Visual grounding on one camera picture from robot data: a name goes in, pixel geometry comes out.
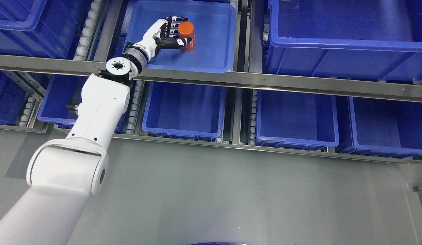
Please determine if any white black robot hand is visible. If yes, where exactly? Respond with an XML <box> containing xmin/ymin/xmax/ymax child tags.
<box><xmin>131</xmin><ymin>16</ymin><xmax>191</xmax><ymax>60</ymax></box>

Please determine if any orange cylindrical capacitor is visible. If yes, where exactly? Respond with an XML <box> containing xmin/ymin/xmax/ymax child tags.
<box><xmin>178</xmin><ymin>21</ymin><xmax>196</xmax><ymax>51</ymax></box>

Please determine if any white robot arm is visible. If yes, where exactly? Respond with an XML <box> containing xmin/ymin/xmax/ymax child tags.
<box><xmin>0</xmin><ymin>43</ymin><xmax>151</xmax><ymax>245</ymax></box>

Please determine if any shallow blue tray bin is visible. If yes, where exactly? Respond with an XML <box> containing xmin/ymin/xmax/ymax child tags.
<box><xmin>125</xmin><ymin>0</ymin><xmax>237</xmax><ymax>74</ymax></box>

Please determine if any blue bin lower left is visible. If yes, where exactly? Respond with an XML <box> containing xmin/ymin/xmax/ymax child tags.
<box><xmin>38</xmin><ymin>74</ymin><xmax>131</xmax><ymax>138</ymax></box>

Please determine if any blue bin upper left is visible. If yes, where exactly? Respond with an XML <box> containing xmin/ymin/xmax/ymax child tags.
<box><xmin>0</xmin><ymin>0</ymin><xmax>91</xmax><ymax>59</ymax></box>

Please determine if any blue bin lower right middle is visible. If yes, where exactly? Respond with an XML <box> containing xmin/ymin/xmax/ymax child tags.
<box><xmin>254</xmin><ymin>90</ymin><xmax>339</xmax><ymax>151</ymax></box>

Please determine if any blue bin far left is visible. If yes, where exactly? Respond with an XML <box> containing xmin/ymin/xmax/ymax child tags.
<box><xmin>0</xmin><ymin>71</ymin><xmax>27</xmax><ymax>125</ymax></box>

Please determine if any large blue bin upper right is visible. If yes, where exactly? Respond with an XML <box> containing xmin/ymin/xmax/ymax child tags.
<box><xmin>263</xmin><ymin>0</ymin><xmax>422</xmax><ymax>81</ymax></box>

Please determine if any blue bin lower far right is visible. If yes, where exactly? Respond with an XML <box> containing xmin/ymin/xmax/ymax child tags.
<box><xmin>336</xmin><ymin>96</ymin><xmax>422</xmax><ymax>159</ymax></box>

